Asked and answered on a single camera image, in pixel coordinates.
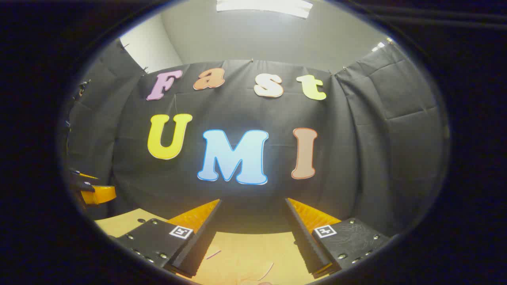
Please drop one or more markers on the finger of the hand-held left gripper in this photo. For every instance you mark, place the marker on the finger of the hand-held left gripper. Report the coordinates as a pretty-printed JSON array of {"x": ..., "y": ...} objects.
[
  {"x": 101, "y": 194},
  {"x": 81, "y": 174}
]

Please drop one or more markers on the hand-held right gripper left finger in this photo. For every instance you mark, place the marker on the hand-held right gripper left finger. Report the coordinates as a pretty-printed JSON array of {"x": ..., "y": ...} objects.
[{"x": 198, "y": 247}]

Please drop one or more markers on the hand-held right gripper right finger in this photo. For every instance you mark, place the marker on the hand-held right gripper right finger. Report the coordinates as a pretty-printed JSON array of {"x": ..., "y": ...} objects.
[{"x": 307, "y": 241}]

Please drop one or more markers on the orange T-shirt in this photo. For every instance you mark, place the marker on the orange T-shirt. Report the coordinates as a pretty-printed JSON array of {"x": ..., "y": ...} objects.
[{"x": 245, "y": 265}]

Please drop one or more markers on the black backdrop cloth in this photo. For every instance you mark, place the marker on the black backdrop cloth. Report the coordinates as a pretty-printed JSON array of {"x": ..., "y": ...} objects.
[{"x": 356, "y": 138}]

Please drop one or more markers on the ceiling light panel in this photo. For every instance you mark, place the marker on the ceiling light panel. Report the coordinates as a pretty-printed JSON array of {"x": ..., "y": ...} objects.
[
  {"x": 378, "y": 46},
  {"x": 265, "y": 7}
]

